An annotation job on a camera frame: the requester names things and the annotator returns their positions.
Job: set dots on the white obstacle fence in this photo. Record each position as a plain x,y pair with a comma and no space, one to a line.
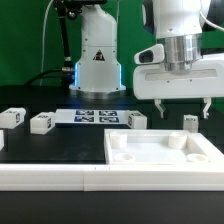
45,177

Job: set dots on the white marker base plate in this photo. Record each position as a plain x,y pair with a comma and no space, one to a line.
90,116

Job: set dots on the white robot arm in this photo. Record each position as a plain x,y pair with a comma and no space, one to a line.
173,68

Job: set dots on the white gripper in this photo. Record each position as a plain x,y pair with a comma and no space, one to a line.
204,79

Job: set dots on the white square table top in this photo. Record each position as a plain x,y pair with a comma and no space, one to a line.
158,147

